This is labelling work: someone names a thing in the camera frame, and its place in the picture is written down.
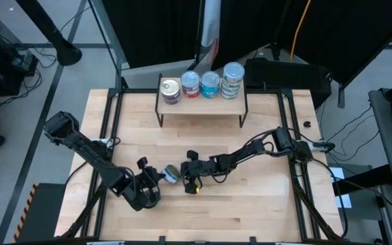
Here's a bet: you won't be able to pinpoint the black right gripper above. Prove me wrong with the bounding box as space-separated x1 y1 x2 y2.
180 150 229 195

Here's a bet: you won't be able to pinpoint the black bar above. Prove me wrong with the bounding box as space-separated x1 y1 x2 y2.
331 163 392 197

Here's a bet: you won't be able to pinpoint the white curtain strip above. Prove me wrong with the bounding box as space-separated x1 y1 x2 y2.
201 0 222 65

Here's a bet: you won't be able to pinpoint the wooden shelf black metal legs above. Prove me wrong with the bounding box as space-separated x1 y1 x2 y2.
154 73 250 129

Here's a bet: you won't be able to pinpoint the yellow cable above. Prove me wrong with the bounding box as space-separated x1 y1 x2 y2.
289 0 312 63

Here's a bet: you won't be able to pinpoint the black floor cable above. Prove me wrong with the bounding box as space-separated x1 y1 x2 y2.
0 44 81 106

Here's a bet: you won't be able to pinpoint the black pole round base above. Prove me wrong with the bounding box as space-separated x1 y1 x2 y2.
14 0 83 67

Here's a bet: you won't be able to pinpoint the black case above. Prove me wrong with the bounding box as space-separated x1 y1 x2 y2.
242 56 333 110

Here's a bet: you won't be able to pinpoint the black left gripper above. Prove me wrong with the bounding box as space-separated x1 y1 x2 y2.
116 157 166 212

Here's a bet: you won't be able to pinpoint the black curtain stand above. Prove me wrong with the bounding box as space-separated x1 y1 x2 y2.
337 83 346 109
183 0 206 76

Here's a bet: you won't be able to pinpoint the black curtain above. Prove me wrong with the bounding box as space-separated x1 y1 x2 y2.
211 0 392 86
101 0 203 69

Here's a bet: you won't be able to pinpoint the black mat hazard stripe edge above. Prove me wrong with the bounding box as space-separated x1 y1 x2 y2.
12 182 67 244

